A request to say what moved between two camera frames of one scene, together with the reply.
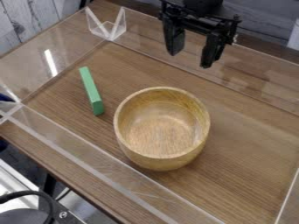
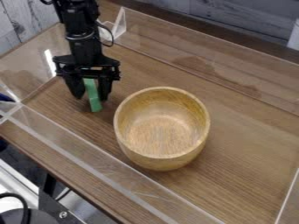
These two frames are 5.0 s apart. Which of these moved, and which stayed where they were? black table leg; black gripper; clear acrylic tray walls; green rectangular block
Moved: black gripper
Stayed: clear acrylic tray walls; green rectangular block; black table leg
